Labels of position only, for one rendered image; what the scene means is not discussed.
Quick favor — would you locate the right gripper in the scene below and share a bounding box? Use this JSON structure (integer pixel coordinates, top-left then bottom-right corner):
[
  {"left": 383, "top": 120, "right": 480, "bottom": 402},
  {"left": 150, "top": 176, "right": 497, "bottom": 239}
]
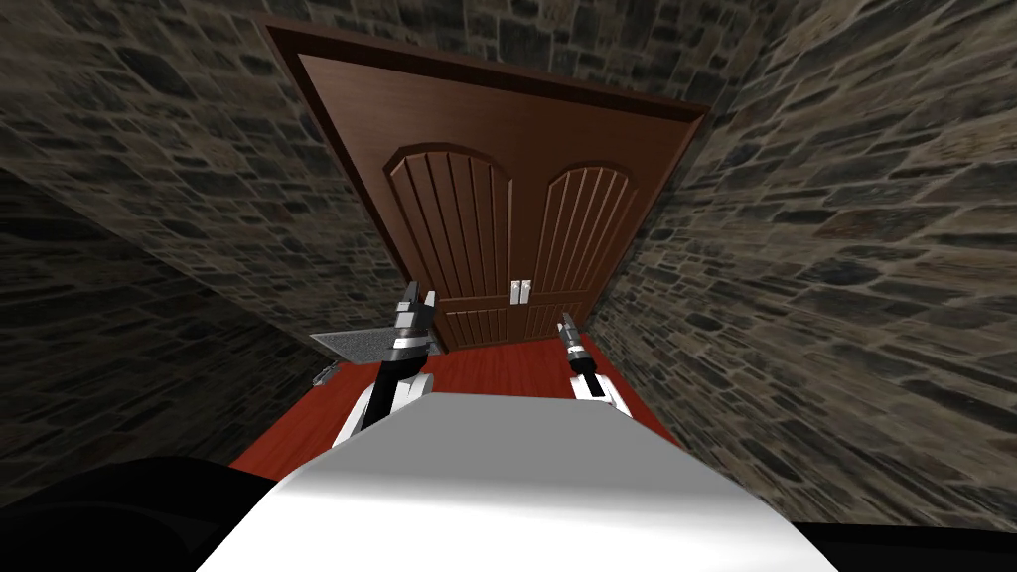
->
[{"left": 557, "top": 311, "right": 585, "bottom": 358}]

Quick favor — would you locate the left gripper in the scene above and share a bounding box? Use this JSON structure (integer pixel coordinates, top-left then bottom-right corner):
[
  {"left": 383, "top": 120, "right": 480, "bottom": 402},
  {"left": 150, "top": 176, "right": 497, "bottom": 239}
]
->
[{"left": 392, "top": 281, "right": 438, "bottom": 343}]

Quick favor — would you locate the grey flat panel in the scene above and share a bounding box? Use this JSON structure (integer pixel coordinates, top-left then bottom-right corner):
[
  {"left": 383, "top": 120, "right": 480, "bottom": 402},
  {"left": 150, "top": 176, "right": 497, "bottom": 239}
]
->
[{"left": 309, "top": 329, "right": 443, "bottom": 366}]

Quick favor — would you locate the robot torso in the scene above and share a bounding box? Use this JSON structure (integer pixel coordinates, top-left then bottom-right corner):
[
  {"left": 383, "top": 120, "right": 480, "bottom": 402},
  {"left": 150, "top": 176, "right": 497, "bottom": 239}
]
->
[{"left": 194, "top": 392, "right": 840, "bottom": 572}]

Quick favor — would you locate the brown wooden door leaf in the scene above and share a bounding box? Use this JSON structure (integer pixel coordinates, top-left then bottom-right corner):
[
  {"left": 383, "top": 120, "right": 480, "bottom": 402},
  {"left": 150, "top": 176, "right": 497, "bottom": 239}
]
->
[
  {"left": 508, "top": 85, "right": 705, "bottom": 342},
  {"left": 297, "top": 53, "right": 514, "bottom": 352}
]

